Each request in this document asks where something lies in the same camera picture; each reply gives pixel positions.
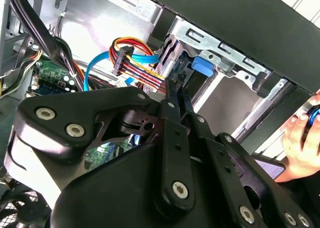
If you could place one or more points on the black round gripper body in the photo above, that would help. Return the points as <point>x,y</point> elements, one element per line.
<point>112,200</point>

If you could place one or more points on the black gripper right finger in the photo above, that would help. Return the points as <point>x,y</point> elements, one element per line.
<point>235,188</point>

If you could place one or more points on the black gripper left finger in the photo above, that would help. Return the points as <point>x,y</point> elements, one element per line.
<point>62,105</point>

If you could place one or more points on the person's hand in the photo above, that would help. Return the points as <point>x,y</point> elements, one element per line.
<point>300,153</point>

